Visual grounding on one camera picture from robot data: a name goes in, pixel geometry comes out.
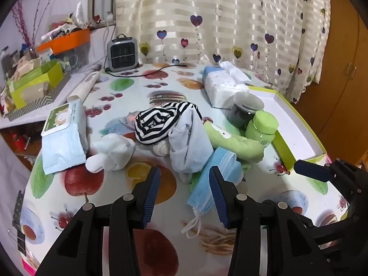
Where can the grey desk heater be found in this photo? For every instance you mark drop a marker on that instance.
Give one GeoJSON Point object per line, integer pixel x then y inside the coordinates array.
{"type": "Point", "coordinates": [123, 53]}

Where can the clear plastic item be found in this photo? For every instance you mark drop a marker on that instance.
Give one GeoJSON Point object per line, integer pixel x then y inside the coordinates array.
{"type": "Point", "coordinates": [128, 120]}

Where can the green cardboard box lid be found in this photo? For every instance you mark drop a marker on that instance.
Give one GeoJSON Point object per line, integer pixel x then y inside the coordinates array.
{"type": "Point", "coordinates": [31, 76]}

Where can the white wrapped roll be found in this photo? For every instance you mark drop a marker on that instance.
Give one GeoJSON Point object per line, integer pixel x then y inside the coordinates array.
{"type": "Point", "coordinates": [84, 87]}

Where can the white tissue pack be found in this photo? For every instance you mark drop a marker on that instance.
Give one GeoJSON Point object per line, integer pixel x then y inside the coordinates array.
{"type": "Point", "coordinates": [221, 86]}

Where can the wet wipes pack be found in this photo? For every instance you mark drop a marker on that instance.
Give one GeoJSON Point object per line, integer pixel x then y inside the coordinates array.
{"type": "Point", "coordinates": [60, 138]}

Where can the black white striped sock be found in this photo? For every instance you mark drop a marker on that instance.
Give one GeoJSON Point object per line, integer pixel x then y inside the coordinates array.
{"type": "Point", "coordinates": [155, 120]}

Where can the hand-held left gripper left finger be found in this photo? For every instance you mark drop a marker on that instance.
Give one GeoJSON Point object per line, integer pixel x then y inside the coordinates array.
{"type": "Point", "coordinates": [152, 195]}

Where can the orange plastic bin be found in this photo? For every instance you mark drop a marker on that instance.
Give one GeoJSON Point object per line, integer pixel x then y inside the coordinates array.
{"type": "Point", "coordinates": [69, 41]}

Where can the green rabbit towel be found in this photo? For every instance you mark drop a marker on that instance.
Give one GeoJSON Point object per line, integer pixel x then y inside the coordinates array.
{"type": "Point", "coordinates": [230, 142]}

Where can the blue face mask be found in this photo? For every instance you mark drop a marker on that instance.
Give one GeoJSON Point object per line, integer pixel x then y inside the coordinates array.
{"type": "Point", "coordinates": [201, 195]}

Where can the white charger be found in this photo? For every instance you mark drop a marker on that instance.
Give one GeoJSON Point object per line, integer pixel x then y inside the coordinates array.
{"type": "Point", "coordinates": [109, 15]}

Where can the green-edged white box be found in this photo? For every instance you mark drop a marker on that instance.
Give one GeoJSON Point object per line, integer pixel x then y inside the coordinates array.
{"type": "Point", "coordinates": [296, 126]}

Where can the pile of packets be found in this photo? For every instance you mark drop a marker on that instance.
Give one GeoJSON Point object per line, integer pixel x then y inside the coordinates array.
{"type": "Point", "coordinates": [63, 30]}

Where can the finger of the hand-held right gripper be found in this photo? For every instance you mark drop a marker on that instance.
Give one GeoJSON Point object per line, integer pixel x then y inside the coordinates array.
{"type": "Point", "coordinates": [313, 171]}
{"type": "Point", "coordinates": [333, 235]}

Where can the clear storage container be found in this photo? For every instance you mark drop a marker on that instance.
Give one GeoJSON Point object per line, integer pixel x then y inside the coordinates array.
{"type": "Point", "coordinates": [77, 57]}

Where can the green plastic jar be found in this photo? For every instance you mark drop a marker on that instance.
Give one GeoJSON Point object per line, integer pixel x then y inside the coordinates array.
{"type": "Point", "coordinates": [261, 126]}

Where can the dark clear plastic jar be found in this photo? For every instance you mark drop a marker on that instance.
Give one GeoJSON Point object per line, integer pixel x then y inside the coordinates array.
{"type": "Point", "coordinates": [241, 112]}

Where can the purple decorative twigs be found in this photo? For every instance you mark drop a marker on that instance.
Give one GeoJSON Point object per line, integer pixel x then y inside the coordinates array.
{"type": "Point", "coordinates": [21, 20]}

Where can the wooden wardrobe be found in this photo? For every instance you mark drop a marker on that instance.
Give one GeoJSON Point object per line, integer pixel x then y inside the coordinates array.
{"type": "Point", "coordinates": [339, 77]}

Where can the grey chevron tray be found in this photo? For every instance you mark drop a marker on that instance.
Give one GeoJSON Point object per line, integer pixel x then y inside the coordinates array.
{"type": "Point", "coordinates": [43, 102]}

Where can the green cardboard box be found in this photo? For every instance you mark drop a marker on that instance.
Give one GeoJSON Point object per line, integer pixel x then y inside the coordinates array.
{"type": "Point", "coordinates": [54, 77]}

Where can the light grey cloth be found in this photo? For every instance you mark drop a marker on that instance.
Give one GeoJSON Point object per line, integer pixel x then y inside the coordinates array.
{"type": "Point", "coordinates": [187, 143]}

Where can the beige sock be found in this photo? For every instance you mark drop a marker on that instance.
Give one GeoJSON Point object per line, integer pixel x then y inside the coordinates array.
{"type": "Point", "coordinates": [161, 149]}

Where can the fruit print tablecloth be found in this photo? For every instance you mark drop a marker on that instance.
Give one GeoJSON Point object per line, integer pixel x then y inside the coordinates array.
{"type": "Point", "coordinates": [138, 92]}

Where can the heart print striped curtain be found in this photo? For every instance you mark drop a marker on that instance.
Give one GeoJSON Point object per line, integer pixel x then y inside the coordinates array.
{"type": "Point", "coordinates": [218, 34]}

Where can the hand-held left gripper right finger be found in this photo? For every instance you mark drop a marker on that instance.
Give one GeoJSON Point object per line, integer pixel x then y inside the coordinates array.
{"type": "Point", "coordinates": [217, 195]}

